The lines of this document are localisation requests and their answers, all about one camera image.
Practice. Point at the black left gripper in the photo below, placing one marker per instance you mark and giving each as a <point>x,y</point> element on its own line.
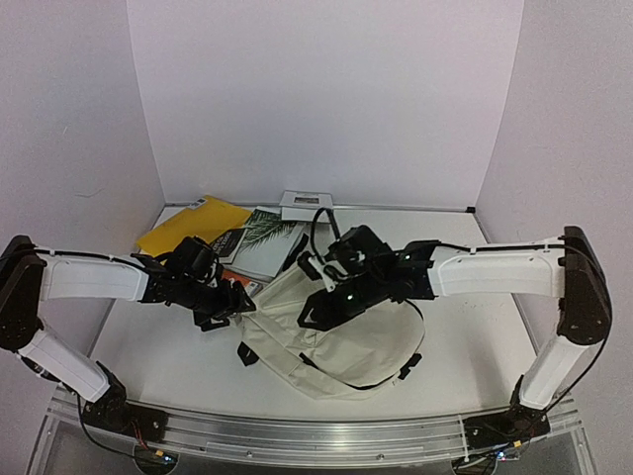
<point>227,306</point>

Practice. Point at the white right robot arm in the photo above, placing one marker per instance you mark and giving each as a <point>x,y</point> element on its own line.
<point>564,269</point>

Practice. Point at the beige canvas student bag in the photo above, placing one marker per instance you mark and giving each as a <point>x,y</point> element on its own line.
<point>355,361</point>

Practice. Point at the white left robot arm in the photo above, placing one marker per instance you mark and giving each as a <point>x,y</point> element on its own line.
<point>31,275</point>

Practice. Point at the dark Three Days book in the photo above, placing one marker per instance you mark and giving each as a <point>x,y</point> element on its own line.
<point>262,223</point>

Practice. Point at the yellow hardcover book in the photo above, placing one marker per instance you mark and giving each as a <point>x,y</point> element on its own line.
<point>208,218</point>

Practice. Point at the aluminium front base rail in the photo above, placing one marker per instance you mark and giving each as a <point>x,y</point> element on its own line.
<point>357,444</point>

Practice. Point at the white box with photo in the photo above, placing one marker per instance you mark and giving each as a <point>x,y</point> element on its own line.
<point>299,206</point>

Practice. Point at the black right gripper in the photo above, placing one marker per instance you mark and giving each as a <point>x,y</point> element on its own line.
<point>330,301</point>

